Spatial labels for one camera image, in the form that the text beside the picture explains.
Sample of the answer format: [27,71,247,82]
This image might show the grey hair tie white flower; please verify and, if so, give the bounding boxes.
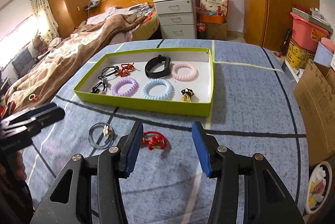
[88,122,116,150]

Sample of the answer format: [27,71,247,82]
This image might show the brown cardboard box under bag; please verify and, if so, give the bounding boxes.
[206,22,228,41]

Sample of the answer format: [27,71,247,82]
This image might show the black hair tie grey bead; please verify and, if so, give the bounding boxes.
[91,81,108,94]

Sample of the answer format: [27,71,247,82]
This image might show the cola bottle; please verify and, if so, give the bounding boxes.
[196,23,206,40]

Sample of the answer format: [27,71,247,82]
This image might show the pink spiral hair tie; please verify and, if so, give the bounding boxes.
[171,62,199,82]

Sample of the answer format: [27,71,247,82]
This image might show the black fitness wristband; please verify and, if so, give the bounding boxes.
[145,55,171,79]

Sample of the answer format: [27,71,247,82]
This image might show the yellow patterned tin box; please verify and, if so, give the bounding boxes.
[286,38,315,70]

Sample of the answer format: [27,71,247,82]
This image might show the red cord bracelet gold beads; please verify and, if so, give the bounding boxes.
[141,131,168,150]

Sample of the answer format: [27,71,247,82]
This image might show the open cardboard box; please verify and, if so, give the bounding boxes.
[294,60,335,166]

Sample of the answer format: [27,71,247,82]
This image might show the brown blanket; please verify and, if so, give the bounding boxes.
[4,13,147,112]

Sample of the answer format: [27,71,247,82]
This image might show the red patterned gift bag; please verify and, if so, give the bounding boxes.
[199,0,229,17]

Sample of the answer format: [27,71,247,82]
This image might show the purple spiral hair tie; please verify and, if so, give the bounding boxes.
[111,77,139,98]

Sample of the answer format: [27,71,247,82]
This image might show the person's left hand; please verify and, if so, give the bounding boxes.
[13,151,27,181]

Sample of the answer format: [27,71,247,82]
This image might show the white three-drawer nightstand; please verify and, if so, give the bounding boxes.
[154,0,196,39]

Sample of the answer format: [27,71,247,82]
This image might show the black gold bow hair clip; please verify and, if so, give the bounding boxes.
[181,88,194,102]

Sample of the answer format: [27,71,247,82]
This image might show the blue patterned table cloth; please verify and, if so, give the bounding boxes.
[23,40,308,223]

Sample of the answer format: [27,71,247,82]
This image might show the light blue spiral hair tie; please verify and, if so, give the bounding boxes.
[141,78,174,101]

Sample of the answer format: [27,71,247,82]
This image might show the green shallow cardboard tray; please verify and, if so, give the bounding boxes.
[74,47,214,117]

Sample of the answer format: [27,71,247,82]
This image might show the patterned window curtain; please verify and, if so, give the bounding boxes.
[30,0,59,42]

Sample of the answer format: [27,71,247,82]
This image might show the orange box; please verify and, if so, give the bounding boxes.
[199,14,225,24]

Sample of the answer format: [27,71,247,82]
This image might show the pink plastic bin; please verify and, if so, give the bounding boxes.
[290,12,329,53]

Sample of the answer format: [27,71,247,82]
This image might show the black hair tie with beads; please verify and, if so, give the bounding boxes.
[98,64,124,82]

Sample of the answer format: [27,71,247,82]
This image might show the red knotted cord bracelet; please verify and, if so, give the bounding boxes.
[116,62,136,78]

